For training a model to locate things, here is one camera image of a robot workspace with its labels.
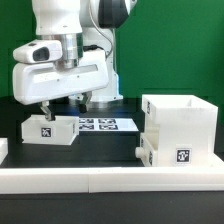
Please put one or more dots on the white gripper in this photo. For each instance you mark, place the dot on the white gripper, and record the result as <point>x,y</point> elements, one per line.
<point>43,82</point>

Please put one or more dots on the white drawer tray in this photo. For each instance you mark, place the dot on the white drawer tray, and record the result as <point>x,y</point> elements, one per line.
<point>62,131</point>
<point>146,153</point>

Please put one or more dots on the white front drawer tray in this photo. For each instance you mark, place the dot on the white front drawer tray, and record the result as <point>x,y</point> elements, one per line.
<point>146,153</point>

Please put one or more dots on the white drawer cabinet box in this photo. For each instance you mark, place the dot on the white drawer cabinet box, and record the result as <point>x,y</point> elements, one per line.
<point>181,128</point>

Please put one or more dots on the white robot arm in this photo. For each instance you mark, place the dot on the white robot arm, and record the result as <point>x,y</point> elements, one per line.
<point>74,54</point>

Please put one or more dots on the fiducial marker sheet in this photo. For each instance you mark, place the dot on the fiducial marker sheet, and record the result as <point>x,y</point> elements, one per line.
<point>107,124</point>

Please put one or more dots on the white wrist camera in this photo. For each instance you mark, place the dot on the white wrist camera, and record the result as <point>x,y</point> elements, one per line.
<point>38,51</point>

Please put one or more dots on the white fence front rail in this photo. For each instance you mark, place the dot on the white fence front rail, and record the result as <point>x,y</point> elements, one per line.
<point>96,180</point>

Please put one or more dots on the white fence rail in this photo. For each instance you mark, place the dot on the white fence rail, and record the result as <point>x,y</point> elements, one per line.
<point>3,149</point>
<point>215,161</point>
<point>96,180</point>

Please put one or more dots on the white fence left rail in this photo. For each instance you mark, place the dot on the white fence left rail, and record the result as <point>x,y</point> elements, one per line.
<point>3,149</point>

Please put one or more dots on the white fence right rail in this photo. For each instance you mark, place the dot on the white fence right rail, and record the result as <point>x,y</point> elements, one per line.
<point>215,161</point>

